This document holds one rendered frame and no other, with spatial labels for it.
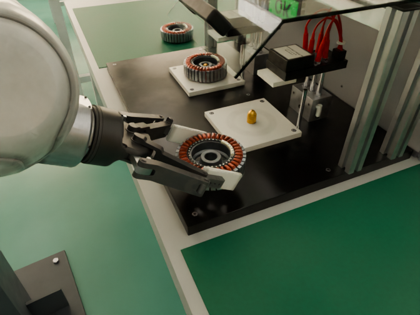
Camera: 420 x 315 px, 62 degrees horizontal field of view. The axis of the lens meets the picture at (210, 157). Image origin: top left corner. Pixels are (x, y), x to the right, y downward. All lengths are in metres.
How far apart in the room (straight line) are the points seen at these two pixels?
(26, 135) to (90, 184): 1.61
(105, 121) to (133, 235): 1.14
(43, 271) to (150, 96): 0.90
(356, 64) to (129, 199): 1.19
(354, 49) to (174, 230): 0.54
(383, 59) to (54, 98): 0.46
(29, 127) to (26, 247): 1.45
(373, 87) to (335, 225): 0.22
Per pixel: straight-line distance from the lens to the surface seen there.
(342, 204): 0.64
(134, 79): 0.95
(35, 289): 1.49
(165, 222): 0.58
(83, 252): 1.55
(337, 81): 0.89
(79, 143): 0.42
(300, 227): 0.58
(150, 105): 0.82
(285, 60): 0.68
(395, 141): 0.72
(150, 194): 0.63
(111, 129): 0.44
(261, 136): 0.70
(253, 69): 0.95
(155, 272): 1.42
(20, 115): 0.21
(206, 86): 0.87
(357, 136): 0.63
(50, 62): 0.21
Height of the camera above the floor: 1.19
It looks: 39 degrees down
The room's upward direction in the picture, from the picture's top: straight up
